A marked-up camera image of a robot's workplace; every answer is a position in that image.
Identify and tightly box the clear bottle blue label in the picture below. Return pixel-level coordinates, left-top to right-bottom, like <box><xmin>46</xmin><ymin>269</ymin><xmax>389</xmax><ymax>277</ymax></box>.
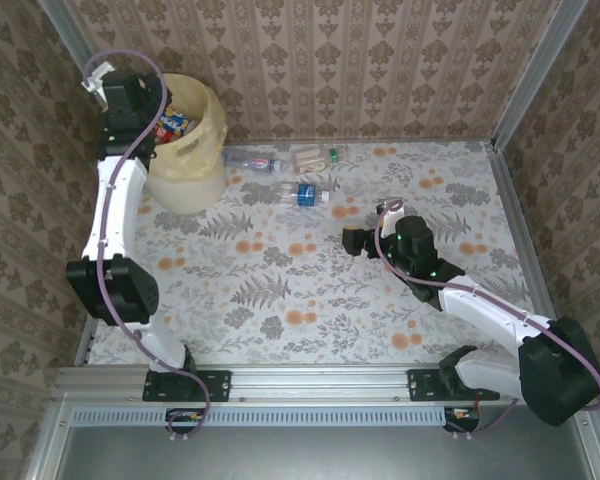
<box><xmin>272</xmin><ymin>180</ymin><xmax>332</xmax><ymax>207</ymax></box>

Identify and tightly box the cream plastic bin with liner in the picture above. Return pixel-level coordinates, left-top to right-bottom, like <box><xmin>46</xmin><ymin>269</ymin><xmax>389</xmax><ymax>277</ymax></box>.
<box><xmin>143</xmin><ymin>72</ymin><xmax>230</xmax><ymax>216</ymax></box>

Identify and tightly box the green-capped bottle cream label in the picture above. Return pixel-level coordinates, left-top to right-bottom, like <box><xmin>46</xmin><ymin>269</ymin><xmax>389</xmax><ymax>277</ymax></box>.
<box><xmin>292</xmin><ymin>144</ymin><xmax>342</xmax><ymax>174</ymax></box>

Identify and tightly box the floral patterned tablecloth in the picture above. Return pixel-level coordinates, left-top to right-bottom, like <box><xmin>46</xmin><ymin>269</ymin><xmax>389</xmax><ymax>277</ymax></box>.
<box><xmin>87</xmin><ymin>139</ymin><xmax>556</xmax><ymax>366</ymax></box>

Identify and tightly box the clear bottle purple label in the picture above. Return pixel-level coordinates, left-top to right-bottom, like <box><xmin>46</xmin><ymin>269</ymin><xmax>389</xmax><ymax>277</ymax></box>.
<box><xmin>222</xmin><ymin>149</ymin><xmax>285</xmax><ymax>174</ymax></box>

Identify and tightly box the grey metal panel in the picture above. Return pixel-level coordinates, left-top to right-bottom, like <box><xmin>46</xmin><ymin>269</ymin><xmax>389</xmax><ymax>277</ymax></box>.
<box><xmin>54</xmin><ymin>404</ymin><xmax>600</xmax><ymax>480</ymax></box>

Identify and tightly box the aluminium frame post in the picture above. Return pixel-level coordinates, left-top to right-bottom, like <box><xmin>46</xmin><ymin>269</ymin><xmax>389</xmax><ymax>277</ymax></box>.
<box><xmin>37</xmin><ymin>0</ymin><xmax>112</xmax><ymax>101</ymax></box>
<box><xmin>489</xmin><ymin>0</ymin><xmax>592</xmax><ymax>151</ymax></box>

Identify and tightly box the aluminium side rail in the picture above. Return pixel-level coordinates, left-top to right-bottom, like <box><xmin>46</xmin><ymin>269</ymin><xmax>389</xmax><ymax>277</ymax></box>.
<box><xmin>73</xmin><ymin>319</ymin><xmax>102</xmax><ymax>366</ymax></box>
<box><xmin>483</xmin><ymin>141</ymin><xmax>574</xmax><ymax>364</ymax></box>

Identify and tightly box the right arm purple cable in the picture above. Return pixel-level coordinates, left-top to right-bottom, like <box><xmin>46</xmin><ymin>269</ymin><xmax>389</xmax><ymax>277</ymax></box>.
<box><xmin>374</xmin><ymin>199</ymin><xmax>600</xmax><ymax>441</ymax></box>

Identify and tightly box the grey slotted cable duct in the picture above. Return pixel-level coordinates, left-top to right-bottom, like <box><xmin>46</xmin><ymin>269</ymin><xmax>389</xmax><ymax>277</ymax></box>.
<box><xmin>69</xmin><ymin>405</ymin><xmax>449</xmax><ymax>428</ymax></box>

